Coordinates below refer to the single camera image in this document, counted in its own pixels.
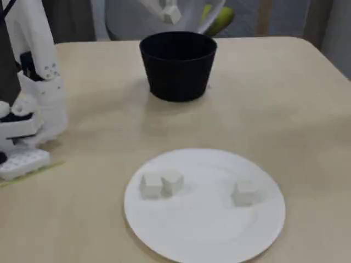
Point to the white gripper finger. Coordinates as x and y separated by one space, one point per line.
169 2
153 6

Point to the white cube block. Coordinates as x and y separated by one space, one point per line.
171 14
172 183
150 189
245 195

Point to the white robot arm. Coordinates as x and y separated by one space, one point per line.
35 41

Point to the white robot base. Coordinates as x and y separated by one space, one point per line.
24 163

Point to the black pot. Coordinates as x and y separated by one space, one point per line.
178 76

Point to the white round plate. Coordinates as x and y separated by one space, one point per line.
197 219

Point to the white green office chair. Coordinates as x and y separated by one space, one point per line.
123 22

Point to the brown wooden post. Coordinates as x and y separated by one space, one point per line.
264 16

